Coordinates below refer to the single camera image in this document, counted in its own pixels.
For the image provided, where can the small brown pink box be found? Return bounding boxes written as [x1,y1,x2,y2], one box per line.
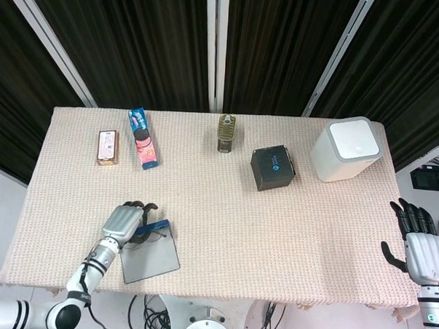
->
[95,129,121,167]

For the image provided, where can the dark pleated curtain panel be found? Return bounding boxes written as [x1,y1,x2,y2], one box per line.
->
[308,0,439,174]
[20,0,217,113]
[223,0,363,119]
[0,0,91,191]

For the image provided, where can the black equipment box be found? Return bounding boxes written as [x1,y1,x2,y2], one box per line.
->
[408,163,439,191]

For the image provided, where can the dark blue box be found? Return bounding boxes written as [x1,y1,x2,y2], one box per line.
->
[118,216,183,288]

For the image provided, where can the blue pink snack packet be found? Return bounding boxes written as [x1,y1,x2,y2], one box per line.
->
[125,107,164,171]

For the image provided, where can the beige woven tablecloth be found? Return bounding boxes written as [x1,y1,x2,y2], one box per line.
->
[0,103,428,313]

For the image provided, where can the thin black frame eyeglasses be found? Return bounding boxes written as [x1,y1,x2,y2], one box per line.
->
[139,226,169,245]

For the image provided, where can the black cube cardboard box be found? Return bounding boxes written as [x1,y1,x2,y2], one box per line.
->
[249,143,298,194]

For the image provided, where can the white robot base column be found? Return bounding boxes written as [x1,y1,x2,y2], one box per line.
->
[157,294,262,329]

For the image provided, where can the white square trash bin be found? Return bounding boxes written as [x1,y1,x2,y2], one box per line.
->
[309,114,385,186]

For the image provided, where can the black floor cable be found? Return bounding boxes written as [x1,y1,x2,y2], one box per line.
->
[249,300,288,329]
[141,295,177,329]
[127,294,143,329]

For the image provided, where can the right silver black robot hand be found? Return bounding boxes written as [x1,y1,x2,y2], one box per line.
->
[378,197,439,288]

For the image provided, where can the black arm wrist cable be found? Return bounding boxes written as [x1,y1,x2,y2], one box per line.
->
[77,240,128,329]

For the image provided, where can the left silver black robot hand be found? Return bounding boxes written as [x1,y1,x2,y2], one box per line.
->
[101,199,161,249]

